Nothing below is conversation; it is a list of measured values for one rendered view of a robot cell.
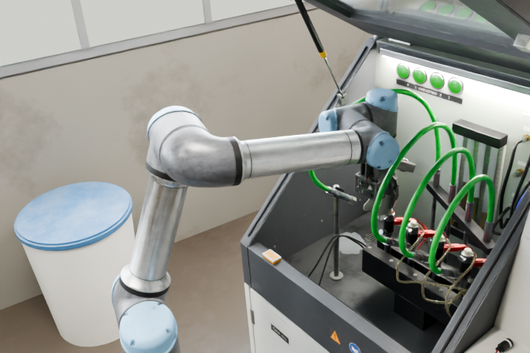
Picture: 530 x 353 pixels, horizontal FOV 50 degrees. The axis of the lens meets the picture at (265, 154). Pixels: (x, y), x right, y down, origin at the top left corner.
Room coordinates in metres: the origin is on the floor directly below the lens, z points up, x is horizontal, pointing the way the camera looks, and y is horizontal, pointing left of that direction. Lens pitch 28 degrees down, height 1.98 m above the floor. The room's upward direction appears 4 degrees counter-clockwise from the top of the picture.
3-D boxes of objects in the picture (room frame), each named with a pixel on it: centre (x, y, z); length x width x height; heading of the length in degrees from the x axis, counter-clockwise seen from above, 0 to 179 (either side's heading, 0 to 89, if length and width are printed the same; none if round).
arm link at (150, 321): (0.91, 0.27, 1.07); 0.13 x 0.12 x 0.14; 20
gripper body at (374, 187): (1.23, -0.28, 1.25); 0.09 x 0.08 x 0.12; 127
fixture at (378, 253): (1.17, -0.39, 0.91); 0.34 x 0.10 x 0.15; 37
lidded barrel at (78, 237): (2.15, 0.87, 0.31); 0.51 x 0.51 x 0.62
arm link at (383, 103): (1.24, -0.28, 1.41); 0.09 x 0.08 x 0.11; 110
